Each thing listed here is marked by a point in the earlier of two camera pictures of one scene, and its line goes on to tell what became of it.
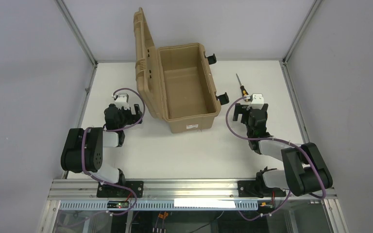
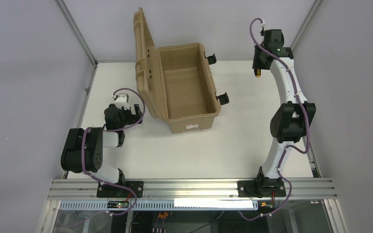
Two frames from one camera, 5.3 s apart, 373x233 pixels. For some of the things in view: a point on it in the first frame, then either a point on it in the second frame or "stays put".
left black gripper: x=134 y=113 stays put
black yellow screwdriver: x=245 y=92 → x=257 y=72
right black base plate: x=258 y=189 stays put
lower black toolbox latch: x=223 y=98 stays put
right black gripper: x=249 y=109 → x=259 y=63
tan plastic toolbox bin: x=174 y=84 stays put
